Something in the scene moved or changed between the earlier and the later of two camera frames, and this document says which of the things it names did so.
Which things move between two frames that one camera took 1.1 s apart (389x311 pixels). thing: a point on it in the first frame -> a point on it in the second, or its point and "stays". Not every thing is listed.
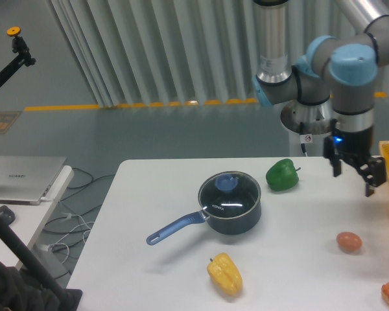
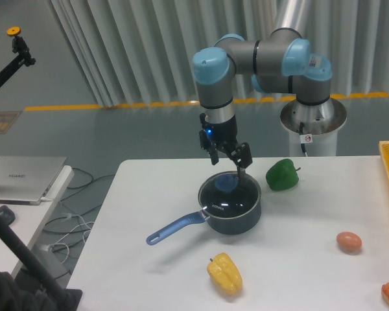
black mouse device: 6,214 stays
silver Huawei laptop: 21,180 stays
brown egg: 349,241 stays
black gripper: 359,143 -> 225,132
